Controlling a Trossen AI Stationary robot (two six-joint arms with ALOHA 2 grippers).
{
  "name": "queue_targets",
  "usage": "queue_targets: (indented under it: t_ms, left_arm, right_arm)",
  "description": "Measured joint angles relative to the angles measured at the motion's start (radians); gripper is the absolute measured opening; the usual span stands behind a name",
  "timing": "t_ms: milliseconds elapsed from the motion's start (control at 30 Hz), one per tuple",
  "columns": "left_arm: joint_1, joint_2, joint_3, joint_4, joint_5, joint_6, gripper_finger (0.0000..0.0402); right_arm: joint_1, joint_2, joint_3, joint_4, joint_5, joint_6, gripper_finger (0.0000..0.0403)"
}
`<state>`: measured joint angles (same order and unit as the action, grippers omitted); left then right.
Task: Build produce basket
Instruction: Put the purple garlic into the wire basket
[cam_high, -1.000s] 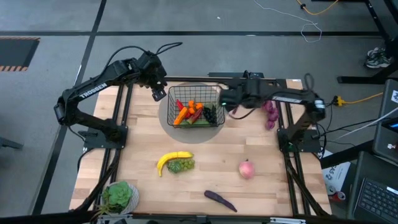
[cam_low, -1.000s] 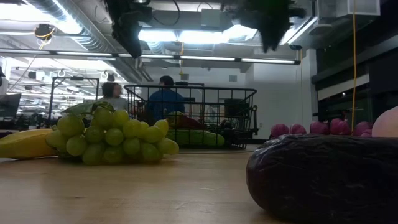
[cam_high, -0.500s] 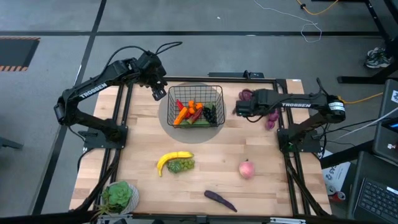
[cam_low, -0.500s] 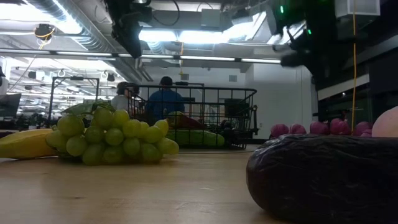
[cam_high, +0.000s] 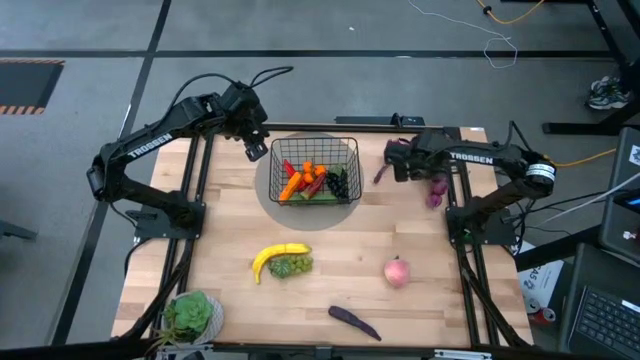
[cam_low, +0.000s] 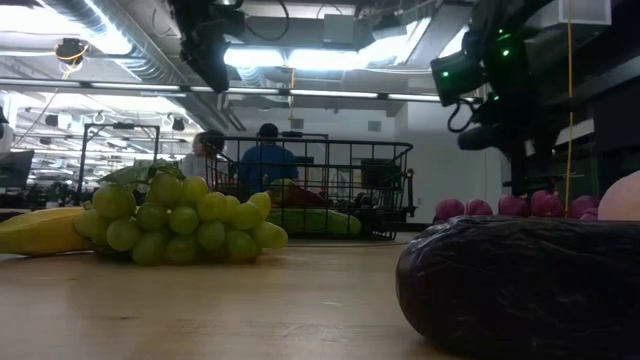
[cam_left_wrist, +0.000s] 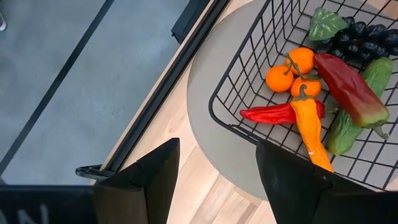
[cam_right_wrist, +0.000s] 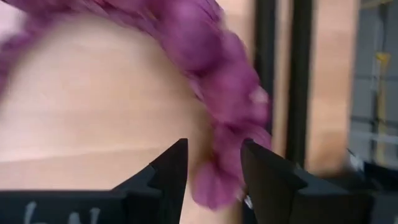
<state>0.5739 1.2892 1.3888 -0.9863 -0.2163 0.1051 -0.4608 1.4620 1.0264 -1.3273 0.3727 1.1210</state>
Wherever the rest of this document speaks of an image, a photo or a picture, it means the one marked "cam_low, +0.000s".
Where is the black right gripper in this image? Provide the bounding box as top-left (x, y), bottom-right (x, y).
top-left (457, 29), bottom-right (566, 151)

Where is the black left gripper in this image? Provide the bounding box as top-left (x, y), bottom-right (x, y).
top-left (172, 0), bottom-right (246, 95)

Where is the purple grape bunch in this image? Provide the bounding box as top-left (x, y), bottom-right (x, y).
top-left (433, 188), bottom-right (601, 224)

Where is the dark black grape bunch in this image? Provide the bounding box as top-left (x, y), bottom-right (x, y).
top-left (349, 191), bottom-right (377, 214)

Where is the pink peach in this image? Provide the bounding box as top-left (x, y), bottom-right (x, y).
top-left (597, 169), bottom-right (640, 222)

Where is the dark purple eggplant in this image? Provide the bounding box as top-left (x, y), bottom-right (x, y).
top-left (395, 214), bottom-right (640, 360)

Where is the green grape bunch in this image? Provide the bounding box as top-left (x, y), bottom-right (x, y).
top-left (73, 163), bottom-right (290, 267)

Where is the red chili pepper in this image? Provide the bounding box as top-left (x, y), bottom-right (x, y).
top-left (282, 185), bottom-right (329, 209)

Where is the green cucumber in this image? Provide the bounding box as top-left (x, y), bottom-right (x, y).
top-left (266, 207), bottom-right (363, 239)

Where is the yellow banana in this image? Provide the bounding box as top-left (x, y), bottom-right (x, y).
top-left (0, 206), bottom-right (92, 257)

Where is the person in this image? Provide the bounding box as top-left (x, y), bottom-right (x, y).
top-left (180, 129), bottom-right (227, 181)
top-left (237, 122), bottom-right (300, 199)

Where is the dark computer monitor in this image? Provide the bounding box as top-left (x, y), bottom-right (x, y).
top-left (0, 149), bottom-right (35, 191)

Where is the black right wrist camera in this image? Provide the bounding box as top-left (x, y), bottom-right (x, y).
top-left (430, 49), bottom-right (487, 107)

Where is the black wire basket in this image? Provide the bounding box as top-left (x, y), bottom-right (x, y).
top-left (198, 131), bottom-right (416, 242)

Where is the ceiling cable reel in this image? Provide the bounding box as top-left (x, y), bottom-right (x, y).
top-left (53, 37), bottom-right (90, 81)

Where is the black metal rig frame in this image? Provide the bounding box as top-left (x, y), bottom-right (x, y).
top-left (76, 122), bottom-right (161, 204)

